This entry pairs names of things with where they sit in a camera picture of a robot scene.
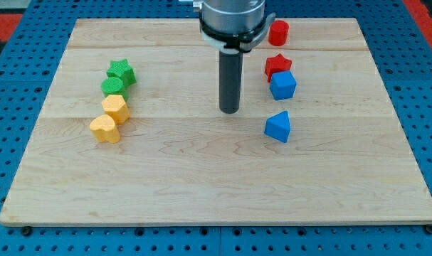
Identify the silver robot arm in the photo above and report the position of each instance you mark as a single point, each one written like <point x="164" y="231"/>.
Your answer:
<point x="232" y="26"/>

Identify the red star block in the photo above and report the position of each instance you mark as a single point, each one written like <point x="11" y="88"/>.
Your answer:
<point x="276" y="64"/>

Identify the green star block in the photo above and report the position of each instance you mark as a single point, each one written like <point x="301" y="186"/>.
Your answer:
<point x="123" y="70"/>

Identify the blue triangle block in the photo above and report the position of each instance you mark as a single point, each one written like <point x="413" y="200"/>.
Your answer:
<point x="278" y="126"/>

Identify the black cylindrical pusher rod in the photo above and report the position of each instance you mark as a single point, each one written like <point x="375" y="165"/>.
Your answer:
<point x="230" y="72"/>

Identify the blue cube block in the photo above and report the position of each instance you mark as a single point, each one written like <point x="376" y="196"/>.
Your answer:
<point x="283" y="85"/>

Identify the wooden board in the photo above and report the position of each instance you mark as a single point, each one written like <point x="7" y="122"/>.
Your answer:
<point x="180" y="161"/>

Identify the yellow pentagon block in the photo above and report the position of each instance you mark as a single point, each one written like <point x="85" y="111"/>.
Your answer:
<point x="116" y="107"/>

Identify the yellow heart block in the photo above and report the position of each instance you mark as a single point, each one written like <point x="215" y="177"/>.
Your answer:
<point x="104" y="129"/>

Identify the green cylinder block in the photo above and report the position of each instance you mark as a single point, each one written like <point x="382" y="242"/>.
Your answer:
<point x="114" y="86"/>

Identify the red cylinder block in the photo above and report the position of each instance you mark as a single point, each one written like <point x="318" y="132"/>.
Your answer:
<point x="278" y="33"/>

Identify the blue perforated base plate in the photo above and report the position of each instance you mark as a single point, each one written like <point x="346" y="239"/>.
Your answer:
<point x="33" y="36"/>

